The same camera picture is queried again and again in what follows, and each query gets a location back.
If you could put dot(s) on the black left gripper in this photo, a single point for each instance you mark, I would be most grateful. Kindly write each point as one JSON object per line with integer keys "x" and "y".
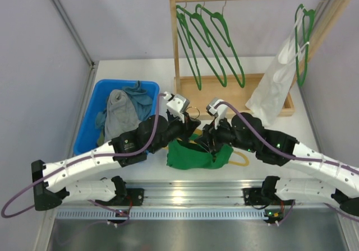
{"x": 185, "y": 126}

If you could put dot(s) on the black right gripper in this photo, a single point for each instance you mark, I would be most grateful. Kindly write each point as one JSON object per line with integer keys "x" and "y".
{"x": 208, "y": 133}

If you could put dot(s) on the green tank top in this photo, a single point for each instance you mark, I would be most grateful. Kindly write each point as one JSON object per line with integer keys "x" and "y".
{"x": 189, "y": 155}

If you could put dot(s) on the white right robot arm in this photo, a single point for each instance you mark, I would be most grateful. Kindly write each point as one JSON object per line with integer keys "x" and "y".
{"x": 330, "y": 181}

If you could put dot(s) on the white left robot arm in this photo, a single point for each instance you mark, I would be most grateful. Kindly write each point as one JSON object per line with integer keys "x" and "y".
{"x": 66, "y": 181}

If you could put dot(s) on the white tank top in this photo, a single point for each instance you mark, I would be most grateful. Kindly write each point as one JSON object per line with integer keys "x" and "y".
{"x": 267, "y": 100}

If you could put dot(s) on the green hanger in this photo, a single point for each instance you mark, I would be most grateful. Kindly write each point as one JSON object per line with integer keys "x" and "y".
{"x": 227, "y": 40}
{"x": 199, "y": 25}
{"x": 186, "y": 42}

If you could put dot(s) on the green hanger far left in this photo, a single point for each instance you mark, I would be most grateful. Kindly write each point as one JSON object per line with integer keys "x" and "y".
{"x": 186, "y": 42}

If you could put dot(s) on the green hanger right end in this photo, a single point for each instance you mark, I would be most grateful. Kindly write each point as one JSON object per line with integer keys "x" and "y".
{"x": 304, "y": 21}

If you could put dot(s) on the wooden clothes rack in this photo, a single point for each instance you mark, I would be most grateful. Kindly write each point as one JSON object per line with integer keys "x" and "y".
{"x": 185, "y": 86}

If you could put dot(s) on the teal blue garment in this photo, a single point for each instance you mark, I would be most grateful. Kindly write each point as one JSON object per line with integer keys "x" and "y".
{"x": 139, "y": 98}

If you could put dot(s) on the grey garment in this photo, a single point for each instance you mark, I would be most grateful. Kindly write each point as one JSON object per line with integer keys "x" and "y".
{"x": 121, "y": 115}

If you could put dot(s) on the blue plastic bin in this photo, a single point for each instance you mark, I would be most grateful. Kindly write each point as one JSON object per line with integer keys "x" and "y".
{"x": 88, "y": 134}

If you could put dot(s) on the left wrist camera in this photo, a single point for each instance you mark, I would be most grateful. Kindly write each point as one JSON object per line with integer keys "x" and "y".
{"x": 176, "y": 105}

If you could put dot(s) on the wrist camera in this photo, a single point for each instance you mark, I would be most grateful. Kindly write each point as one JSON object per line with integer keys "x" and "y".
{"x": 176, "y": 105}
{"x": 217, "y": 111}

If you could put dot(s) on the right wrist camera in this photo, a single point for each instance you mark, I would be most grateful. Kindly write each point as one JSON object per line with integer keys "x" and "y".
{"x": 217, "y": 111}

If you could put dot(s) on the aluminium mounting rail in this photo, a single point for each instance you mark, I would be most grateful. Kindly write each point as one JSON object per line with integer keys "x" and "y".
{"x": 184, "y": 201}

